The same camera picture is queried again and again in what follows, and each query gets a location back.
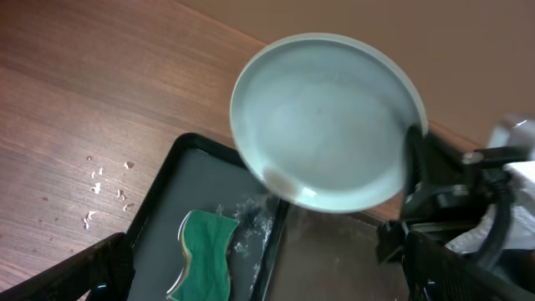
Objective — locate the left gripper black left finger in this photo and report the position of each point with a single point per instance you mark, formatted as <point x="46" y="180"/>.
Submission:
<point x="104" y="271"/>

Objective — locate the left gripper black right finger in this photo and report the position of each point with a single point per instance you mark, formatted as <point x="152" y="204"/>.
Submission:
<point x="433" y="272"/>

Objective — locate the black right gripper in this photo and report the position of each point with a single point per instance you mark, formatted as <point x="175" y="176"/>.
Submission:
<point x="445" y="187"/>

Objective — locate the green yellow sponge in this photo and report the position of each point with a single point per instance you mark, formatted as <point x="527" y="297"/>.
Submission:
<point x="204" y="238"/>

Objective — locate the white plate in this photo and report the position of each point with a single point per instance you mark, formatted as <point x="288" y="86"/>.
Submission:
<point x="321" y="119"/>

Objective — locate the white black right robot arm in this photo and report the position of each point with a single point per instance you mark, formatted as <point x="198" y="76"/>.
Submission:
<point x="445" y="187"/>

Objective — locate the large dark brown tray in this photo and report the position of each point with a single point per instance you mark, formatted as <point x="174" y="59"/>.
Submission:
<point x="322" y="256"/>

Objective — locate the small black tray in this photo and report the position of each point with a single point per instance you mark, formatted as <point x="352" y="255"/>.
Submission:
<point x="201" y="174"/>

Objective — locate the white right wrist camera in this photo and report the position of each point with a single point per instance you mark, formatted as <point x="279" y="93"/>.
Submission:
<point x="515" y="129"/>

